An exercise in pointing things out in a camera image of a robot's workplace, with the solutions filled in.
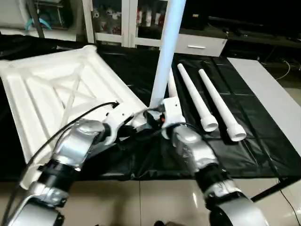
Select white low drawer unit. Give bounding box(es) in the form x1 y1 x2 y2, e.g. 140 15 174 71
160 33 229 58

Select white glass door cabinet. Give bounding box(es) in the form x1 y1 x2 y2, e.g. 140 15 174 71
82 0 172 48

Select white plastic table leg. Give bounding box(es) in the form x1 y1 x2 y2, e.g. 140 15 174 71
198 69 247 142
149 0 187 110
177 63 219 133
167 71 178 100

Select black plastic work mat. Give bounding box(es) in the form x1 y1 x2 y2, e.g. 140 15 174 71
0 35 301 182

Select teal plastic object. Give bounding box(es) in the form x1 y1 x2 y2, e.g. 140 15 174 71
26 16 52 32

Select white plastic children's table top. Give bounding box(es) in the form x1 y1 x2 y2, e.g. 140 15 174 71
0 45 152 189

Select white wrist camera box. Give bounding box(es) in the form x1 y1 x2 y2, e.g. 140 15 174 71
101 103 135 143
161 97 184 139

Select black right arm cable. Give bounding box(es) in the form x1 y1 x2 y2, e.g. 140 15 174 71
133 109 204 143

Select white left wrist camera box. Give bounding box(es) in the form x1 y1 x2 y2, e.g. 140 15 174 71
101 103 135 143

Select black metal table leg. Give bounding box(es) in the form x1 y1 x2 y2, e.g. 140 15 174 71
252 177 301 203

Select white side table board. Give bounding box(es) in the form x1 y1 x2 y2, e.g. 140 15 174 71
228 57 301 156

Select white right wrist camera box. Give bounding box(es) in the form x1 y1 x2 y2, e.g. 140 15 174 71
161 97 184 139

